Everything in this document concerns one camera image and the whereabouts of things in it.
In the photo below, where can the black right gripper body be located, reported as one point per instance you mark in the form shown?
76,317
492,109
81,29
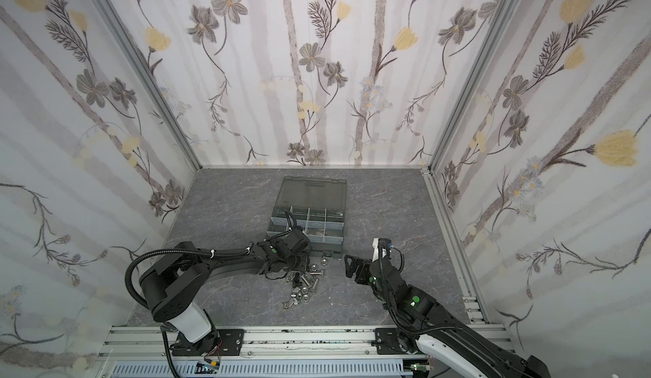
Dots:
364,269

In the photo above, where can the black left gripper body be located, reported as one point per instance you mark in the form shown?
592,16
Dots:
294,255

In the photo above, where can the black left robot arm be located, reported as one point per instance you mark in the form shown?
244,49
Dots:
166,281

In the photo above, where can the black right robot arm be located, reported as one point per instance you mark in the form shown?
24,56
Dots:
425,325

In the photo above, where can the grey plastic organizer box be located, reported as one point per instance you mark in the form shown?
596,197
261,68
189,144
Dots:
318,205

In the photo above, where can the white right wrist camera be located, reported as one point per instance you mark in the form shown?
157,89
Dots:
381,248

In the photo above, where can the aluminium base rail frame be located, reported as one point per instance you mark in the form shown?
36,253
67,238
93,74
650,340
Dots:
141,352

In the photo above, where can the white perforated cable duct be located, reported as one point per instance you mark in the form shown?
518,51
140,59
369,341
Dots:
295,368

